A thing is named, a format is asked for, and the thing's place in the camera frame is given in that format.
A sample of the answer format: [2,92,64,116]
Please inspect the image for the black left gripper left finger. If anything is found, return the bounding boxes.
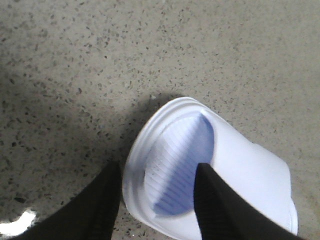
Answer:
[16,162,122,240]

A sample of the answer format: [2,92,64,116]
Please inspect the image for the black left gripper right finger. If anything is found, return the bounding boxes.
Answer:
[193,163,300,240]

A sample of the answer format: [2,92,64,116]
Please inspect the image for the light blue slipper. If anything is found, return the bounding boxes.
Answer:
[122,97,298,240]

